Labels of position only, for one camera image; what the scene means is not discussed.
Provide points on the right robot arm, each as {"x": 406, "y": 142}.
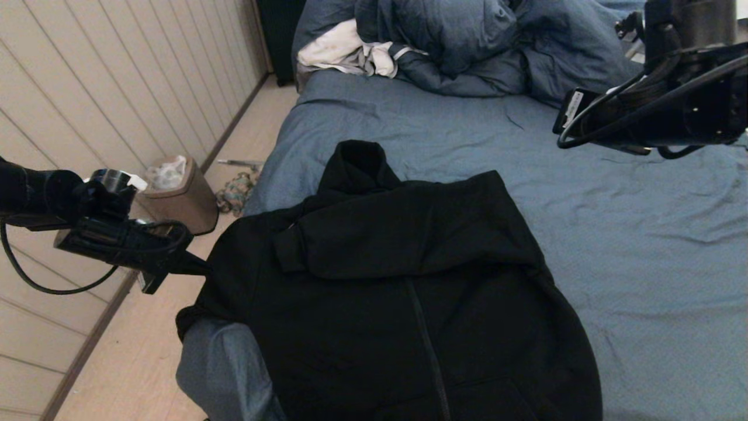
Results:
{"x": 689, "y": 99}

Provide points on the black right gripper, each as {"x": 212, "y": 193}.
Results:
{"x": 575, "y": 112}

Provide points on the dark blue duvet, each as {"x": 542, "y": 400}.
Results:
{"x": 467, "y": 47}

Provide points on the clear plastic bin bag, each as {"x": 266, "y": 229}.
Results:
{"x": 169, "y": 174}

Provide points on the thin metal stick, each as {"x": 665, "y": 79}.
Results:
{"x": 239, "y": 164}

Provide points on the crumpled white garment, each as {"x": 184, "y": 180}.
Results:
{"x": 333, "y": 51}

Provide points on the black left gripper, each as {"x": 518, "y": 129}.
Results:
{"x": 163, "y": 272}

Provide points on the brown trash bin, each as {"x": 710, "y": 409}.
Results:
{"x": 187, "y": 204}

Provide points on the black hoodie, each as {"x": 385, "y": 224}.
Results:
{"x": 409, "y": 304}

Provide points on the blue-sheeted bed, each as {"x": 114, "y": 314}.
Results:
{"x": 643, "y": 234}

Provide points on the black cabinet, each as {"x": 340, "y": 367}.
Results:
{"x": 280, "y": 35}

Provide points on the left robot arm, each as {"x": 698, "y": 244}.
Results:
{"x": 35, "y": 193}

